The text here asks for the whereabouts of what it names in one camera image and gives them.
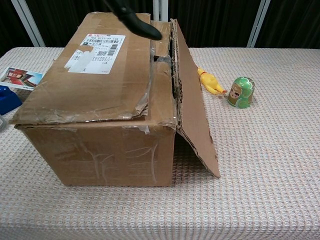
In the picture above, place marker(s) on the brown cardboard shipping box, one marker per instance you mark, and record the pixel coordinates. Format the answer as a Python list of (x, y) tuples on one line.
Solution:
[(100, 150)]

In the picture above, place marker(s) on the beige woven tablecloth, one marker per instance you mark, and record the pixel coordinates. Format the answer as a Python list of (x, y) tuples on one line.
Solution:
[(250, 162)]

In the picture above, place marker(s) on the red building postcard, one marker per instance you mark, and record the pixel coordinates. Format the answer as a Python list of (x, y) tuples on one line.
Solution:
[(17, 77)]

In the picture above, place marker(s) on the green nesting doll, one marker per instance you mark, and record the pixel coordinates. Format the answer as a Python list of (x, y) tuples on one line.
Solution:
[(243, 95)]

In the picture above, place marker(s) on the blue plastic toy block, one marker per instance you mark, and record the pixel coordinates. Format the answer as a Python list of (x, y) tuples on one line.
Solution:
[(7, 100)]

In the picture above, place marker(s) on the white frame post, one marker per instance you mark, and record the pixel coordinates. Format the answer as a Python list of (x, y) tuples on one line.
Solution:
[(160, 8), (258, 23), (27, 23)]

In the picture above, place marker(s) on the yellow rubber chicken toy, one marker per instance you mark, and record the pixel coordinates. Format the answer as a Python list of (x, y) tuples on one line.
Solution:
[(211, 82)]

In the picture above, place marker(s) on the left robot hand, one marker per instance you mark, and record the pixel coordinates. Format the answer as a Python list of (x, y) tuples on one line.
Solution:
[(135, 22)]

